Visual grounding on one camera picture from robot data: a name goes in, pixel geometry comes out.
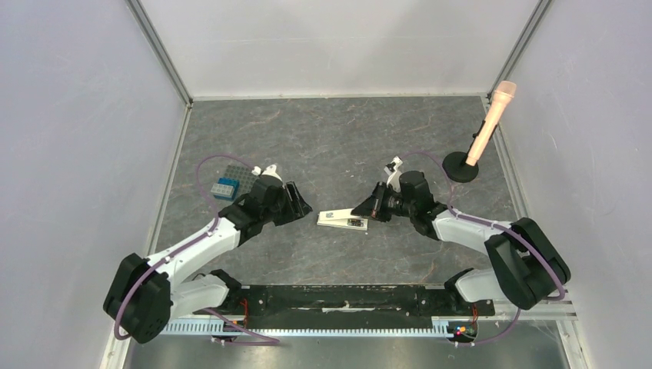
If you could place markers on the white remote control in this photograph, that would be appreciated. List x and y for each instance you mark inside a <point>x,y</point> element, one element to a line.
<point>340,224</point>

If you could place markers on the light grey lego brick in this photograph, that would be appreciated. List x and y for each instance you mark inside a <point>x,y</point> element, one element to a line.
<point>223,191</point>

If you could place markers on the pink toy microphone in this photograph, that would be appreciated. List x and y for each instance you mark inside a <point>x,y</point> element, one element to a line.
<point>501,98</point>

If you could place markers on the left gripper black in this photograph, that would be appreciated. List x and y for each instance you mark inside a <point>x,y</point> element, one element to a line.
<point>297,208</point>

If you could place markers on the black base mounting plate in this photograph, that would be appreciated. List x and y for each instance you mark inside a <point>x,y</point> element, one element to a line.
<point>347,306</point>

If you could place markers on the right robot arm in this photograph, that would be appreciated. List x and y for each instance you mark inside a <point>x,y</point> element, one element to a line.
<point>525,267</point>

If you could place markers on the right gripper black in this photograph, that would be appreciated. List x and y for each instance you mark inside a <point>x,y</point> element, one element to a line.
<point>380,203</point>

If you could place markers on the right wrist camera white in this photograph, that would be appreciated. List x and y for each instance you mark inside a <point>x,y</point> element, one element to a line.
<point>392,170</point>

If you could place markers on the black microphone stand base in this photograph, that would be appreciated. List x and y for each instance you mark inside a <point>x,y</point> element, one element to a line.
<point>456,168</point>

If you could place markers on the blue lego brick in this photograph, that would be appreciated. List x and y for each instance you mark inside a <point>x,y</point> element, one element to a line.
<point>234,182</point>

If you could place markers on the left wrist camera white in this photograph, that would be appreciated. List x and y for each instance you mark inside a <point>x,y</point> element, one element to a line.
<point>271,170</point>

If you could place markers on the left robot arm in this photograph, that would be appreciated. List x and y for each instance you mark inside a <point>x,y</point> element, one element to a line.
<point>148,292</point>

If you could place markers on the grey lego baseplate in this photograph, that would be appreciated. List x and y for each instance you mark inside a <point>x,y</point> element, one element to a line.
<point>242,175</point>

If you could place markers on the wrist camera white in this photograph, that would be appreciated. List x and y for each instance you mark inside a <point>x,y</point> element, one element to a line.
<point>271,170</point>
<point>392,170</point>

